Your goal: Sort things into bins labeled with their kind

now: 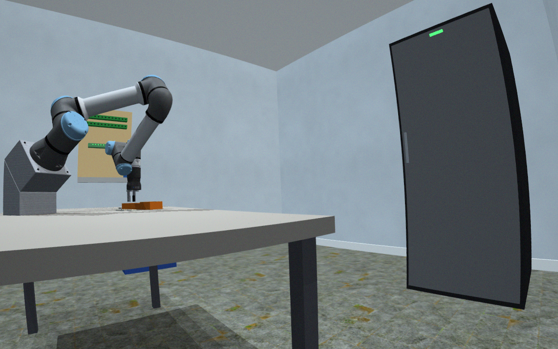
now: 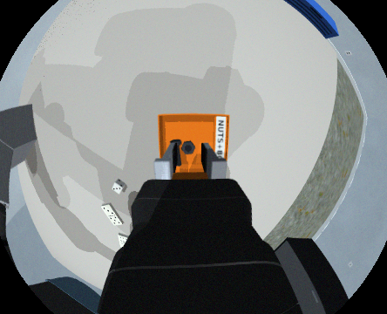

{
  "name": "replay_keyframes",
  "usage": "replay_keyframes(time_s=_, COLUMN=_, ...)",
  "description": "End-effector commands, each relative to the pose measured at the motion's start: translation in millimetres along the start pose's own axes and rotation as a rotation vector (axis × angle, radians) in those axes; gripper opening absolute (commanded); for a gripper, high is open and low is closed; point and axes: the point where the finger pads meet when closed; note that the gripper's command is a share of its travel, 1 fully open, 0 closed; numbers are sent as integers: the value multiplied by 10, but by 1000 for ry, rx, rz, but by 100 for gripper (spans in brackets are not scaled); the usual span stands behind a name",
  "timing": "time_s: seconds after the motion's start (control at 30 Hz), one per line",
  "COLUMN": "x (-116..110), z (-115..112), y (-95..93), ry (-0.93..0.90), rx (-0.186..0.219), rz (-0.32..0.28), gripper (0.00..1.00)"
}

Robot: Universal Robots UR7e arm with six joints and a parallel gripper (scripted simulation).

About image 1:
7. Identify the orange rack of labelled bins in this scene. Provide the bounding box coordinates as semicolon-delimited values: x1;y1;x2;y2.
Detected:
122;202;163;210

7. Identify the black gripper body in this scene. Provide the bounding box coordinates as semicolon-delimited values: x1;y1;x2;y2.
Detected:
126;159;141;190

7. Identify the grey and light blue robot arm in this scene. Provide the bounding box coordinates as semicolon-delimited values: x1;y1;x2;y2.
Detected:
30;75;172;175

